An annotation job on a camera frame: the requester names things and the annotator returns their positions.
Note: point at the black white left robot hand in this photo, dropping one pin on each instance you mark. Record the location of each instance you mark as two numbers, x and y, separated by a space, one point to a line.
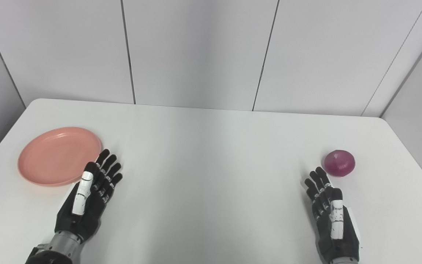
86 209

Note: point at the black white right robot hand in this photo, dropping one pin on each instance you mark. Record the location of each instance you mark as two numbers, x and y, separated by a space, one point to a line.
339 238

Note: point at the pink round plate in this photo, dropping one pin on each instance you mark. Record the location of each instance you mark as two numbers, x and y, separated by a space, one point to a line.
55 154

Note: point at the purple red onion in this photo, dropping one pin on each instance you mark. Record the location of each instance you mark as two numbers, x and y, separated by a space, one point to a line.
339 164

